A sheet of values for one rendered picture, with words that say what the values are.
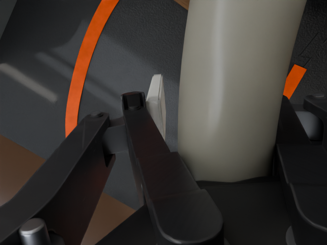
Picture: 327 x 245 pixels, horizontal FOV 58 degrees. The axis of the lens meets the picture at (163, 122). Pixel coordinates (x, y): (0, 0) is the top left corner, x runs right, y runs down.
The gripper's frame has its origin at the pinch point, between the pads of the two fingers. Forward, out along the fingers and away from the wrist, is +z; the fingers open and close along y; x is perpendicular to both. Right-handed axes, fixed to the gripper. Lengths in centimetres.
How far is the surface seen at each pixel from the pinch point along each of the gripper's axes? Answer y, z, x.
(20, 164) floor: -68, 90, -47
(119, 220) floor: -30, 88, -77
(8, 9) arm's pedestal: -54, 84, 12
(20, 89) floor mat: -58, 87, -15
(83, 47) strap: -32, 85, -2
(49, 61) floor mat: -45, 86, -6
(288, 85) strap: 37, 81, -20
